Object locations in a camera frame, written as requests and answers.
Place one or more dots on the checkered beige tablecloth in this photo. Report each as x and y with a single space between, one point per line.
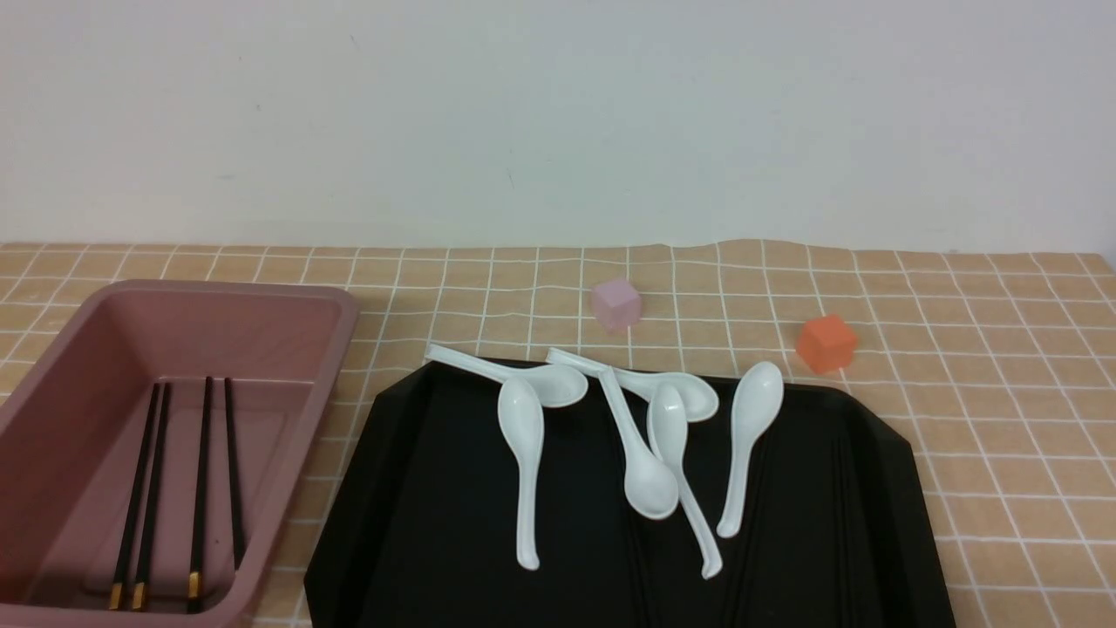
997 368

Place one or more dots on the white ceramic soup spoon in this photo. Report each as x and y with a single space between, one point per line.
522 423
699 399
667 425
650 488
557 386
756 403

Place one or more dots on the pink translucent cube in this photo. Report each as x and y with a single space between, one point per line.
616 305

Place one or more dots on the orange cube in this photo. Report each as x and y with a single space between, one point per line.
827 344

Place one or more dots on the pink plastic bin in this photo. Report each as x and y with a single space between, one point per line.
72 430

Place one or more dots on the black plastic tray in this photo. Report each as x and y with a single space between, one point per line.
422 532

